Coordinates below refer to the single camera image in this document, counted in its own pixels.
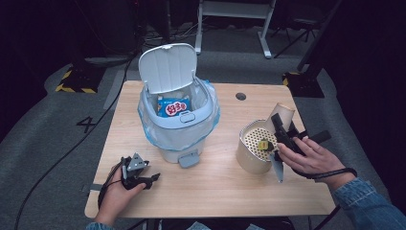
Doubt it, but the person's left hand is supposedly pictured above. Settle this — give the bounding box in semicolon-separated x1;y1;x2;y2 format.
95;166;147;225

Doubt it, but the grey floor tape strip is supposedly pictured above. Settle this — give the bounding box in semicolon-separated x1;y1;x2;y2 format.
102;70;129;111

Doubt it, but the yellow black striped base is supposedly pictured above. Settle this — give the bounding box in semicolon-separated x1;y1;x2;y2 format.
55;65;107;95
282;71;326;99

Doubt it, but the person's right hand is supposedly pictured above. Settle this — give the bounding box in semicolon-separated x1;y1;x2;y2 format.
276;135;350;186

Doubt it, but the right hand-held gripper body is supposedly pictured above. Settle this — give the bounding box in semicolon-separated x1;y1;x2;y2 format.
269;128;332;184

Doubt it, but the black slanted stand pole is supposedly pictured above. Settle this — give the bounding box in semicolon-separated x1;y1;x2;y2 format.
296;0;343;73

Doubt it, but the beige perforated strainer container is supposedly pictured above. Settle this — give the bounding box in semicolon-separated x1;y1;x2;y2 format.
235;119;282;175

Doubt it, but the tangle of floor cables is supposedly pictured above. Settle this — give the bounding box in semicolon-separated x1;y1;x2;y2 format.
142;22;207;50

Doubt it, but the black tripod stand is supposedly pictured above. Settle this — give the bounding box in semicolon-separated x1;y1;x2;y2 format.
273;15;321;59

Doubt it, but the white desk frame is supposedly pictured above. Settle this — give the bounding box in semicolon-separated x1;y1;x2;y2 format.
193;0;278;59

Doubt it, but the blue snack packet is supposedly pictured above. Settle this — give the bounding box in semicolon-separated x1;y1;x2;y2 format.
156;96;192;119

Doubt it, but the brown paper cup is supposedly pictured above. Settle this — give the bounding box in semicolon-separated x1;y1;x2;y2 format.
263;102;296;137

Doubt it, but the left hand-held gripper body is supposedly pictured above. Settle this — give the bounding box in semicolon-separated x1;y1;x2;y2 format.
120;152;151;192

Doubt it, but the translucent blue bin liner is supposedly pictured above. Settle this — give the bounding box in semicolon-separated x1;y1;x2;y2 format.
137;80;222;153

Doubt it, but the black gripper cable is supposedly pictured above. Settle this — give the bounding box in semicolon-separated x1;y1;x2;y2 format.
290;167;359;181
97;156;124;209

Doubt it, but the long black floor cable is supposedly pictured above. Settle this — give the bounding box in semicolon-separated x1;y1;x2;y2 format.
13;57;136;230

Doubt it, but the white blue pedal bin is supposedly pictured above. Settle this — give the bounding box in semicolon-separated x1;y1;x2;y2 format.
137;42;221;170

